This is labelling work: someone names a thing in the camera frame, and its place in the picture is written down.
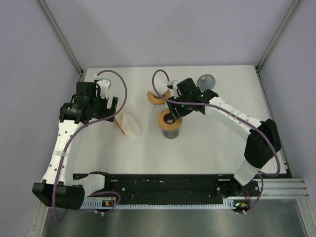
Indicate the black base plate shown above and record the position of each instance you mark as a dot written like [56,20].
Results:
[176,188]

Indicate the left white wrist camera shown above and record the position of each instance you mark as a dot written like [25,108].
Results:
[104,85]

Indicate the grey glass carafe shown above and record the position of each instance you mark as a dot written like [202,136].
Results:
[170,134]

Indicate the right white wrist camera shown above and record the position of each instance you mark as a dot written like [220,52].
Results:
[173,87]

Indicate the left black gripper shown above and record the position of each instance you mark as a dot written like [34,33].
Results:
[106,112]

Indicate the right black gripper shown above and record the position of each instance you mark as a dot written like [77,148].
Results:
[173,105]

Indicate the left corner aluminium post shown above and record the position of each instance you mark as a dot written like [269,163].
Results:
[59,35]

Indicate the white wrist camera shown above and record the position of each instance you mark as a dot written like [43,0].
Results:
[173,87]
[104,85]

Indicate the grey slotted cable duct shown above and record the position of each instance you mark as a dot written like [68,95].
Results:
[104,203]

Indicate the aluminium frame rail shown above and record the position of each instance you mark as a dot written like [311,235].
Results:
[284,189]

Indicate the corner aluminium post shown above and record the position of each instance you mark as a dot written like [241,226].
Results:
[59,35]
[279,33]

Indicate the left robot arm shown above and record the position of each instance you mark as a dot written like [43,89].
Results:
[58,187]

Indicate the grey ribbed glass dripper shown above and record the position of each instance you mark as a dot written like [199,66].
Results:
[206,81]

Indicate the cream filter holder box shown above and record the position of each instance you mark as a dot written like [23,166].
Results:
[119,122]

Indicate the clear glass cup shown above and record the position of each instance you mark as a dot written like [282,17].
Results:
[157,108]

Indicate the right corner aluminium post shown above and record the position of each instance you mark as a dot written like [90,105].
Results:
[279,33]

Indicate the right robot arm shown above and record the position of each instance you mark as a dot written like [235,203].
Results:
[261,136]

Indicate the white filters in box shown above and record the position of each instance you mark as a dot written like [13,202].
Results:
[130,126]

